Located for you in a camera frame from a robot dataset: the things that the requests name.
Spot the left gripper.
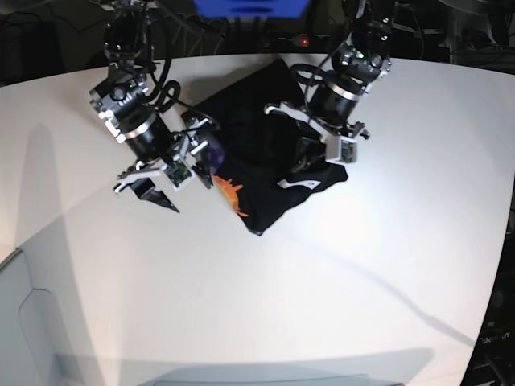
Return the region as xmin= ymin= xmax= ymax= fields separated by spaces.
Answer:
xmin=264 ymin=80 xmax=370 ymax=173

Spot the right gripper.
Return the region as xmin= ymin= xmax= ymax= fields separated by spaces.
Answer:
xmin=113 ymin=110 xmax=220 ymax=213

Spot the black T-shirt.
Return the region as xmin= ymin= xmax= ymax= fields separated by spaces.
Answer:
xmin=196 ymin=60 xmax=348 ymax=235

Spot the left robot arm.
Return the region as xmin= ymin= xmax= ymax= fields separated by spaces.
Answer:
xmin=264 ymin=1 xmax=396 ymax=173

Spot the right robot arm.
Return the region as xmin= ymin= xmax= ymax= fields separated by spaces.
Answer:
xmin=89 ymin=1 xmax=220 ymax=211

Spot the black power strip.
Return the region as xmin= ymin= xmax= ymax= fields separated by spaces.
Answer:
xmin=269 ymin=35 xmax=331 ymax=53

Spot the blue plastic bin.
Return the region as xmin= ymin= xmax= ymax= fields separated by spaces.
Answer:
xmin=194 ymin=0 xmax=309 ymax=18

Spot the black box with white lettering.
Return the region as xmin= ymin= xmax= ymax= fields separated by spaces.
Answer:
xmin=462 ymin=265 xmax=515 ymax=386

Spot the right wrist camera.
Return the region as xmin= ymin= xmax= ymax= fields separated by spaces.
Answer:
xmin=162 ymin=158 xmax=195 ymax=191

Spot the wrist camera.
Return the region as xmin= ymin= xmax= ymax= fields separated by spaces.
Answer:
xmin=162 ymin=158 xmax=195 ymax=191
xmin=325 ymin=136 xmax=357 ymax=166

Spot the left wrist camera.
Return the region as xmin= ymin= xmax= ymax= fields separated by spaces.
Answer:
xmin=325 ymin=136 xmax=357 ymax=166

